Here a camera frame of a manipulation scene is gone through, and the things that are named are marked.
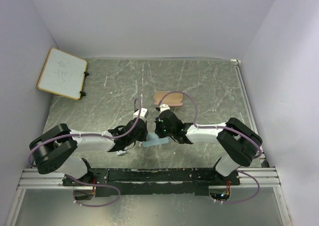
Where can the pink glasses case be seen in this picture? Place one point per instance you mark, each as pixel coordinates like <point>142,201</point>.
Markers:
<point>172,100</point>

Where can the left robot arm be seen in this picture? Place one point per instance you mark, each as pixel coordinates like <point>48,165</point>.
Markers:
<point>58,149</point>

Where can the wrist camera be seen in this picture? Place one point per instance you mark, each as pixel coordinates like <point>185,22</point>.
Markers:
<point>162,108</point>
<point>141,114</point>

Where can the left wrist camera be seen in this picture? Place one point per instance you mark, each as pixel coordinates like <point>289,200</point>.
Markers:
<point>141,114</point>

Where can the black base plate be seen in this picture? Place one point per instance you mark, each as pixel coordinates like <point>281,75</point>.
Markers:
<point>162,180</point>

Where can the white sunglasses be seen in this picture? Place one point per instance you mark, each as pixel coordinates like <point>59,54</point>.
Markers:
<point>121,152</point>

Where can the light blue cleaning cloth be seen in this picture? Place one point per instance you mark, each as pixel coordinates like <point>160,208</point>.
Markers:
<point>152,139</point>

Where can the small whiteboard with orange frame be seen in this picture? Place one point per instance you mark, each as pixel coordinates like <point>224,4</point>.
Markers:
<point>63,74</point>

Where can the aluminium rail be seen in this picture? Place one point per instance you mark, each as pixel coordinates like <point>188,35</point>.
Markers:
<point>248,178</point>

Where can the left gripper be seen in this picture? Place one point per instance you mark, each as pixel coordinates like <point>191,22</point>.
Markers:
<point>143,137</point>

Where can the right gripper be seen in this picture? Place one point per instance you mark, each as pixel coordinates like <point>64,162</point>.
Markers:
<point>157,130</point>

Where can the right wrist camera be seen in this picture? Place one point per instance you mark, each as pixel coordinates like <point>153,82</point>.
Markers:
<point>162,108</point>

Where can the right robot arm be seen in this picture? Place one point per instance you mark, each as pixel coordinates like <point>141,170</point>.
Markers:
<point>240,143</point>

